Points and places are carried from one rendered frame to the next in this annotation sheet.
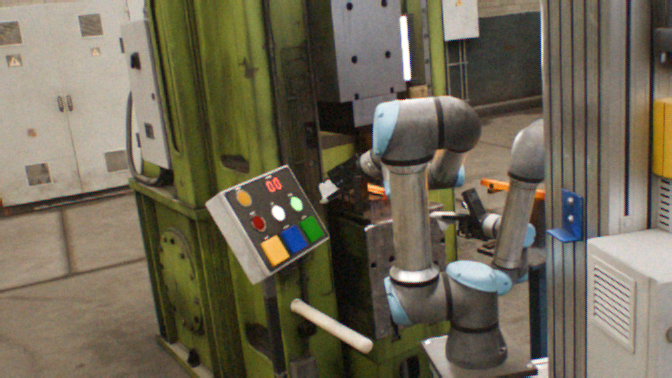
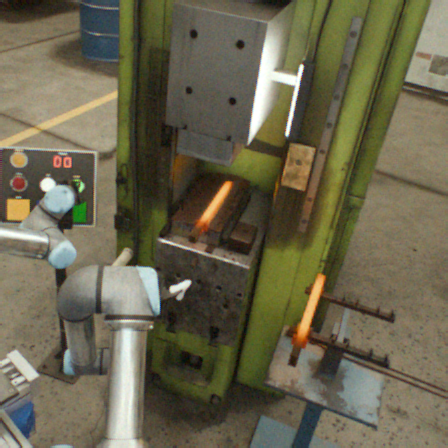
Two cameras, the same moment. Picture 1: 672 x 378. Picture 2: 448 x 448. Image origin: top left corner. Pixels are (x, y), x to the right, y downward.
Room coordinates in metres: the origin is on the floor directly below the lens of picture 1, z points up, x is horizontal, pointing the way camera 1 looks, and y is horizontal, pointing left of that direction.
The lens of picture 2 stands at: (1.31, -1.40, 2.15)
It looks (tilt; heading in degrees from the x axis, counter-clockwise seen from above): 35 degrees down; 46
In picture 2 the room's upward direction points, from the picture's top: 9 degrees clockwise
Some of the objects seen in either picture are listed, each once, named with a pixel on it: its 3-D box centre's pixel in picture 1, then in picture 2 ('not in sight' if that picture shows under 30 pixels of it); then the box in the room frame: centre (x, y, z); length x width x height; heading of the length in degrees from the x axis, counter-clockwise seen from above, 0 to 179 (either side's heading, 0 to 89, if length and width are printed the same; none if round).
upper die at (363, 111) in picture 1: (343, 106); (223, 125); (2.53, -0.06, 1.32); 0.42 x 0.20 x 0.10; 33
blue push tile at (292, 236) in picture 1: (293, 239); not in sight; (1.91, 0.15, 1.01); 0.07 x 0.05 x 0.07; 148
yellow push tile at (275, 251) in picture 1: (274, 251); (18, 209); (1.83, 0.20, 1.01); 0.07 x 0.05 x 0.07; 148
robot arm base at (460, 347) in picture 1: (475, 335); not in sight; (1.45, -0.30, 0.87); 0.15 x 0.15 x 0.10
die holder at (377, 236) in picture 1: (366, 253); (218, 256); (2.57, -0.10, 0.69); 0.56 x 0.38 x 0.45; 33
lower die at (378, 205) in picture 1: (351, 196); (212, 204); (2.53, -0.06, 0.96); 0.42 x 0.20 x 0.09; 33
